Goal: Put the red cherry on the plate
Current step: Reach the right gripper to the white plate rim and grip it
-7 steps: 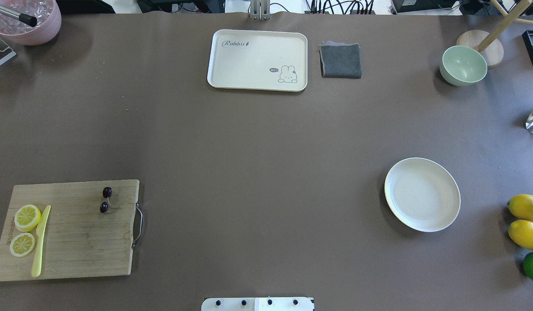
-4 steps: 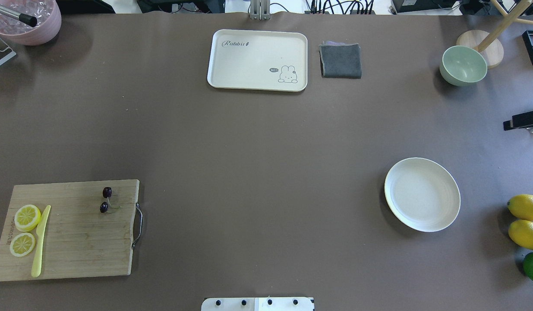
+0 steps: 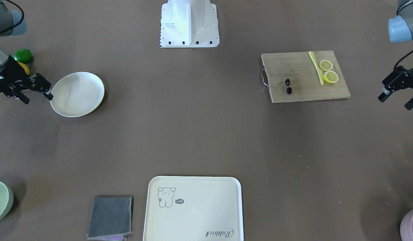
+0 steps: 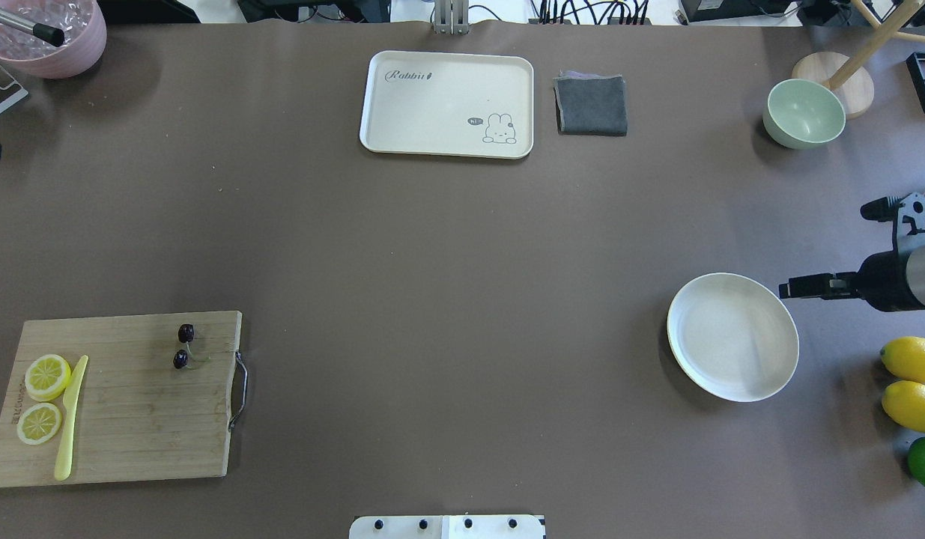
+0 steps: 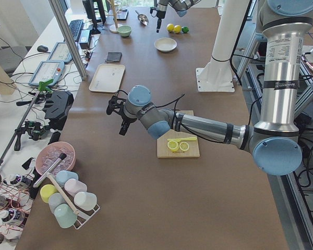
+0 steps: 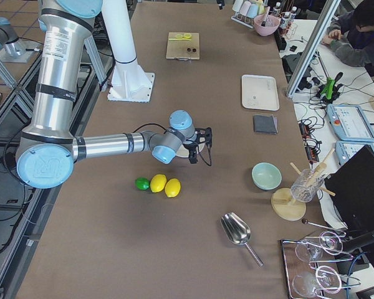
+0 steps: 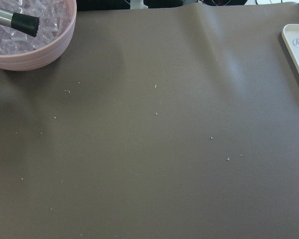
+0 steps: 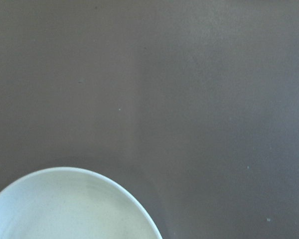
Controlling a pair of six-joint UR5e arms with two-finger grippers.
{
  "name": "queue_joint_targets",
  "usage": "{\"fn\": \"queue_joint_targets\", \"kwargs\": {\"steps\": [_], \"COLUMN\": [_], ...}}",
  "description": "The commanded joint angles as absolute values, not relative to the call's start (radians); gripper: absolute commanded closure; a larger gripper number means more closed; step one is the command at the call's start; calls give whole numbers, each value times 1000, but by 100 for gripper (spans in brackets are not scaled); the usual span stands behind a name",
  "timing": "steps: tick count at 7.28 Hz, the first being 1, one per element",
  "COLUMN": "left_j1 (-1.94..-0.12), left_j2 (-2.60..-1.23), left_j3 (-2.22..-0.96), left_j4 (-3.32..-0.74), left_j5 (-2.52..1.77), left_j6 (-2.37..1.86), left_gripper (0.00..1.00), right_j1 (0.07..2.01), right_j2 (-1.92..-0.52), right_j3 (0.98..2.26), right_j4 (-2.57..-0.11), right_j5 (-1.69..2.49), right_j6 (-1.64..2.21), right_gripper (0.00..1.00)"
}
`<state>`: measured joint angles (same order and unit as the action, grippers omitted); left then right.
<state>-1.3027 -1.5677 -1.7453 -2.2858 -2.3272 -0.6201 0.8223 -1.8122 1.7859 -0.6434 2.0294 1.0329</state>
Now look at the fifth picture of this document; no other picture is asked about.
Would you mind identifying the cream rectangular tray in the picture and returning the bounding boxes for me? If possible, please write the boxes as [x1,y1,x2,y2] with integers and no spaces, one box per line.
[89,64,125,93]

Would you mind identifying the yellow lemon near lime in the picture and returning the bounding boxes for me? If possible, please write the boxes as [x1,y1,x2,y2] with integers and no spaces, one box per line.
[173,25,182,33]

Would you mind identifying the green lime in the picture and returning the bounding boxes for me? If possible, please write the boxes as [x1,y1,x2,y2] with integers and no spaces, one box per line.
[182,26,189,33]

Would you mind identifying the black computer mouse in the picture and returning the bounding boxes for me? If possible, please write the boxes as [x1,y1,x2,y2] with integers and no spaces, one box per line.
[37,45,49,53]

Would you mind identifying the yellow lemon far from lime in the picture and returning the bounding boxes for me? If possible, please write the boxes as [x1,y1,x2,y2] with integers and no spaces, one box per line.
[166,23,174,32]

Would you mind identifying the green handled grabber tool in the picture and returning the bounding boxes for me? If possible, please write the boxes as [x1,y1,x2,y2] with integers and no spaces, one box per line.
[0,79,54,178]

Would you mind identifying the black computer monitor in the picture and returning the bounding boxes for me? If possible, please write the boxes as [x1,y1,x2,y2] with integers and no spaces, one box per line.
[82,0,106,35]

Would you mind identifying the pink bowl with ice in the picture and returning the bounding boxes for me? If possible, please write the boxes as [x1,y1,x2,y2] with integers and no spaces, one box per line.
[35,142,76,176]

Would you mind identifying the blue teach pendant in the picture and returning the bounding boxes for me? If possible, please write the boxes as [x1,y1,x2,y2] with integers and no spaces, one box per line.
[29,60,65,86]
[48,42,73,64]

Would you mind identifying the black keyboard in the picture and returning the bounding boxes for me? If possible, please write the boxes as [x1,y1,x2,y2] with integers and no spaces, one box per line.
[69,19,83,42]

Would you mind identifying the lemon slice upper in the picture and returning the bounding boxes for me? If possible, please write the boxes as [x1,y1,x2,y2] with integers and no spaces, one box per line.
[179,141,190,152]

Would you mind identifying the white cup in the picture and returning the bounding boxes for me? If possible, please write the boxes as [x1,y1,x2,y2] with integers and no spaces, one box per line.
[74,192,97,211]

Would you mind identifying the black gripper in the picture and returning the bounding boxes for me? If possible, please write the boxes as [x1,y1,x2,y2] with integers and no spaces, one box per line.
[119,110,137,135]
[156,10,166,33]

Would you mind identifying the metal muddler in bowl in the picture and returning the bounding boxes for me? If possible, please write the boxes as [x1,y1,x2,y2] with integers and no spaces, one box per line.
[32,153,67,188]

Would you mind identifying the blue cup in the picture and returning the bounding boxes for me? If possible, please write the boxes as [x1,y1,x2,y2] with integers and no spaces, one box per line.
[55,170,79,188]

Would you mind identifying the yellow cup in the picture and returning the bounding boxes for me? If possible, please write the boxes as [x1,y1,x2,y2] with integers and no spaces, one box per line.
[40,184,58,203]

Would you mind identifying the grey folded cloth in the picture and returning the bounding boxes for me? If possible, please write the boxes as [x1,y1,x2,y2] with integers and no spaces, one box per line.
[105,52,122,63]

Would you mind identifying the cream round plate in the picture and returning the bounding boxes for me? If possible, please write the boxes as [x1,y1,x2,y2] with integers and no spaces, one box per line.
[154,37,177,52]

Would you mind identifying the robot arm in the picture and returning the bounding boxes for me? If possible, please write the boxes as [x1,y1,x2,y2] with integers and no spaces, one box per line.
[156,0,200,33]
[116,1,313,176]

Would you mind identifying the lemon slice lower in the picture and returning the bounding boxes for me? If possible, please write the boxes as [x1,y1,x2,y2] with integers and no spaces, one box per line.
[167,140,179,152]

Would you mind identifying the grey cup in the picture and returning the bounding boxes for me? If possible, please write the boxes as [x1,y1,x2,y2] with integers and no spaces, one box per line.
[48,193,66,214]

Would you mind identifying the aluminium frame post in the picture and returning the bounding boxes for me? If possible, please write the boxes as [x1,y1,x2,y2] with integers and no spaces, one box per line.
[49,0,88,80]

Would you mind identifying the lower blue teach pendant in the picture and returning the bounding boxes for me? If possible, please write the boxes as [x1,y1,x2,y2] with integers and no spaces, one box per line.
[29,60,65,86]

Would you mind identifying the mint cup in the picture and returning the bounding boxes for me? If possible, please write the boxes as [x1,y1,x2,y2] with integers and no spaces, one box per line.
[54,204,77,229]

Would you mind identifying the black plastic bracket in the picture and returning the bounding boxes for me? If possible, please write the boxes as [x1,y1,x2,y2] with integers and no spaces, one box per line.
[43,91,74,130]

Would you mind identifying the pink cup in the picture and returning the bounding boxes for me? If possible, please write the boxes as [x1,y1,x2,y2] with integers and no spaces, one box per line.
[64,178,87,197]

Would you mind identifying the lemon slice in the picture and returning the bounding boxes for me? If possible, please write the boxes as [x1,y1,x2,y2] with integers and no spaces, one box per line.
[179,141,190,152]
[167,140,179,152]

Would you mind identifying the upper blue teach pendant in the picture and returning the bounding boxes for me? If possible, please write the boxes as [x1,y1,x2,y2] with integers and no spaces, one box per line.
[48,42,73,64]

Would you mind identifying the wooden cutting board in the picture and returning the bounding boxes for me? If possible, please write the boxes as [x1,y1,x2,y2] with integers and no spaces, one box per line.
[156,110,200,159]

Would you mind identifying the white cup rack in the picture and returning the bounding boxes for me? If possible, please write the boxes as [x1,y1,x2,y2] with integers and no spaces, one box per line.
[40,174,101,230]

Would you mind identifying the wooden cup stand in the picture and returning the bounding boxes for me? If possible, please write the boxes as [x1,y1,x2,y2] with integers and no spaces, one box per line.
[106,0,119,33]

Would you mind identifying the metal scoop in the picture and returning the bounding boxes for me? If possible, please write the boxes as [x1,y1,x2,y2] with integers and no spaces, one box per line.
[135,10,149,26]

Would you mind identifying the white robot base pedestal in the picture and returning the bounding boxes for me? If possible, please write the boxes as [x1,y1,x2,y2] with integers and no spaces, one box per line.
[196,0,251,92]

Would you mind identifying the mint green bowl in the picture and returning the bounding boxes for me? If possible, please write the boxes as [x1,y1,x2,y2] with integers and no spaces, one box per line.
[117,25,132,37]

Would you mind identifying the yellow plastic knife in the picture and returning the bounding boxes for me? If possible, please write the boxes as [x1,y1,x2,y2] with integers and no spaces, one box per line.
[167,136,197,142]

